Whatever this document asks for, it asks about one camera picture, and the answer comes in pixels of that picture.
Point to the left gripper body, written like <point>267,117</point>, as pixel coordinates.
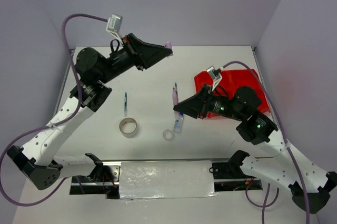
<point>130,47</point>

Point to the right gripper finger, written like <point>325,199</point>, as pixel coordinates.
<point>196,100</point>
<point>193,110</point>

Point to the blue pen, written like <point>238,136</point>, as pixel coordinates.
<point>125,104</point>
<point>176,87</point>

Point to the right blue pen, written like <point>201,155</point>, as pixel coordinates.
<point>176,87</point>

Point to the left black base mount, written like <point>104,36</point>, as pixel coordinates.
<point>107,175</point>

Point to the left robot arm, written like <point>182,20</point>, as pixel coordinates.
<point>37,158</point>

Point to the small clear tape roll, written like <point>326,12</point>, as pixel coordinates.
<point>168,135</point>

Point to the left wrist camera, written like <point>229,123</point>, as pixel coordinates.
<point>114,25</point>

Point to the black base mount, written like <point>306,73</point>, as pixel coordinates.
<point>107,175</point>
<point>227,180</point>

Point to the blue spray bottle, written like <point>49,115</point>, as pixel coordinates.
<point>178,123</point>

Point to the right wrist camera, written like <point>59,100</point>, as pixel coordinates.
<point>215,75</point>

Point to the purple highlighter cap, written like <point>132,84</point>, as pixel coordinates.
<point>168,45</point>

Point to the left blue pen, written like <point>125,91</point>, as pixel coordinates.
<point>125,104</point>

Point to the white foil panel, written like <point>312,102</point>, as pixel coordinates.
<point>166,179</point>

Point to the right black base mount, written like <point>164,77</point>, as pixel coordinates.
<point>227,180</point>

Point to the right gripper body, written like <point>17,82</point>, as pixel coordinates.
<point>209,99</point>

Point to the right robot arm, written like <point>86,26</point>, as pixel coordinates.
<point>309,185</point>

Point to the large tape roll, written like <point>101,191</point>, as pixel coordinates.
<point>128,127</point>

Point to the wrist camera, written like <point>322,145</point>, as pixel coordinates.
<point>114,25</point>
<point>215,75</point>

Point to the pink highlighter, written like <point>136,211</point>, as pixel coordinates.
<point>175,102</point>

